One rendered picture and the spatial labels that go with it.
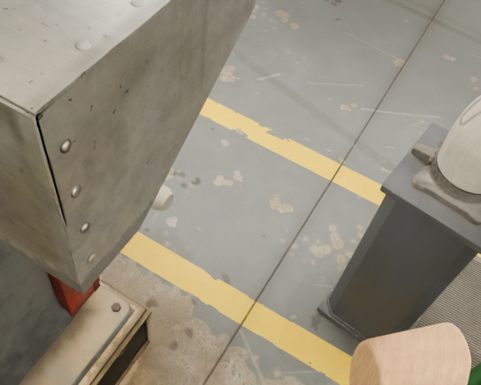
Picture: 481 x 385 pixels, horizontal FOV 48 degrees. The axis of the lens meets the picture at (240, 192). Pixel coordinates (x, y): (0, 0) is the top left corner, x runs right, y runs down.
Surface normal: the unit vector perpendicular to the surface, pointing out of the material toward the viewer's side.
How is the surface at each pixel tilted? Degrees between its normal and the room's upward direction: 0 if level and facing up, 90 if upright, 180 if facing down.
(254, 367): 0
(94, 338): 8
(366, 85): 0
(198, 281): 0
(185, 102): 90
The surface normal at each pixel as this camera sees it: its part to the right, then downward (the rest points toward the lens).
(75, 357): 0.22, -0.51
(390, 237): -0.61, 0.60
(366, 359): -0.98, 0.18
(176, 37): 0.86, 0.46
